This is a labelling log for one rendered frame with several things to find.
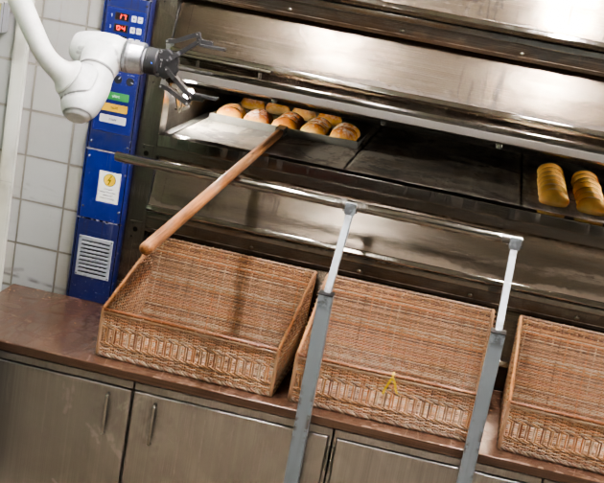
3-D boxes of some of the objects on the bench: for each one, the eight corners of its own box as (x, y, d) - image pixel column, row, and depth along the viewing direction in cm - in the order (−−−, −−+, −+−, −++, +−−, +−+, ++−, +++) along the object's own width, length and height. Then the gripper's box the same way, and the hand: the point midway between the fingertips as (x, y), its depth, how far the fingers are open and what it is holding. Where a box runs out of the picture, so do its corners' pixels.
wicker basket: (144, 310, 405) (155, 233, 398) (305, 349, 396) (320, 269, 389) (91, 356, 358) (103, 267, 351) (273, 400, 350) (289, 310, 343)
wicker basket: (499, 392, 389) (518, 312, 382) (675, 433, 381) (698, 352, 374) (494, 450, 342) (515, 359, 335) (694, 498, 334) (720, 406, 327)
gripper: (155, 13, 330) (231, 28, 328) (143, 103, 336) (217, 117, 334) (148, 14, 323) (225, 30, 320) (135, 105, 329) (211, 121, 327)
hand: (217, 74), depth 327 cm, fingers open, 13 cm apart
